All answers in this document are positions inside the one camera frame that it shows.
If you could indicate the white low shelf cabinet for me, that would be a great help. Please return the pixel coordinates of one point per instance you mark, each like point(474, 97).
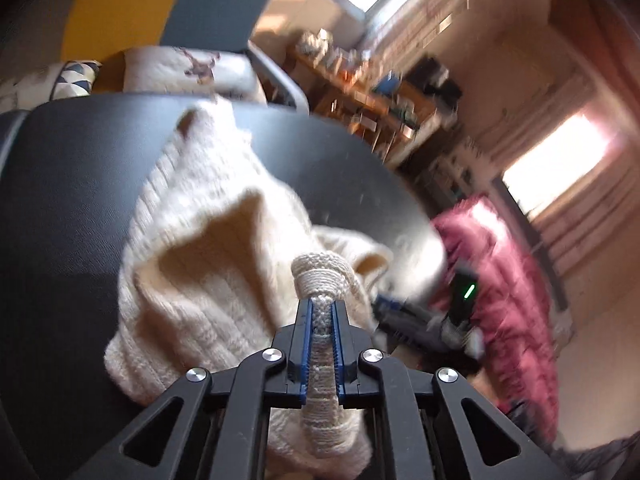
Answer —
point(453, 177)

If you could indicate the yellow teal grey armchair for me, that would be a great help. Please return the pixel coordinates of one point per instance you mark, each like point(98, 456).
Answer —
point(103, 29)

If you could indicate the triangle pattern cushion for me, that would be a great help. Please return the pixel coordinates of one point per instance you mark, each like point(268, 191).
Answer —
point(75, 79)

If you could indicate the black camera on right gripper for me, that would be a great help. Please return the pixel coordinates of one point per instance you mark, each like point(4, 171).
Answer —
point(463, 289)

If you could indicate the cream knitted sweater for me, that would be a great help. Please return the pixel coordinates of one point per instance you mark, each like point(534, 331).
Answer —
point(218, 255)

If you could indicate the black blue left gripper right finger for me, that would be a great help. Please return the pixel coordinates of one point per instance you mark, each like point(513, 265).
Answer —
point(345, 358)

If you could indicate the pink quilted bed cover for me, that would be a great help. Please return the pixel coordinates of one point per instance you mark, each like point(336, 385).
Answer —
point(512, 309)

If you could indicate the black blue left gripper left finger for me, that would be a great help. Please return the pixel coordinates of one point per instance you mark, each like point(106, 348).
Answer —
point(300, 351)

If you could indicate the white deer print cushion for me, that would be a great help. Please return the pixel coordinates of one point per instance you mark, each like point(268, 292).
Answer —
point(175, 70)

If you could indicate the wooden side table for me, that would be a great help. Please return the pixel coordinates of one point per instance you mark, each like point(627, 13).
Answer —
point(393, 126)

